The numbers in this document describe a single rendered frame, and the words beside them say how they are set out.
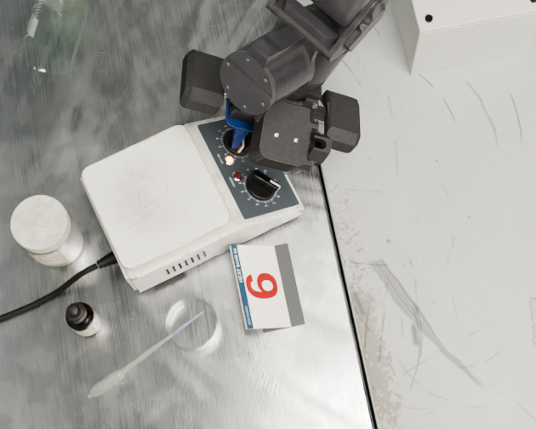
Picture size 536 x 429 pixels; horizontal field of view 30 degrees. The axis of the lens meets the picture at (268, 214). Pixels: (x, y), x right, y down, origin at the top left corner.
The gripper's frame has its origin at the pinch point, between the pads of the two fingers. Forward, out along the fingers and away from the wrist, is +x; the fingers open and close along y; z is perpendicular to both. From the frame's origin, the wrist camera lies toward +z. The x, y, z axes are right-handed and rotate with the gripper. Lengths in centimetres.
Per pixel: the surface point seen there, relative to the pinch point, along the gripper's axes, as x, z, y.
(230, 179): 4.0, 3.9, -0.6
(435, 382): 4.6, 21.8, 23.2
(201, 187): 3.4, 6.2, -3.9
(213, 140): 4.0, -0.5, -2.6
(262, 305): 8.6, 15.0, 5.3
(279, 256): 8.4, 9.0, 7.1
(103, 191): 7.9, 6.5, -12.8
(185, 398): 16.5, 23.4, 0.2
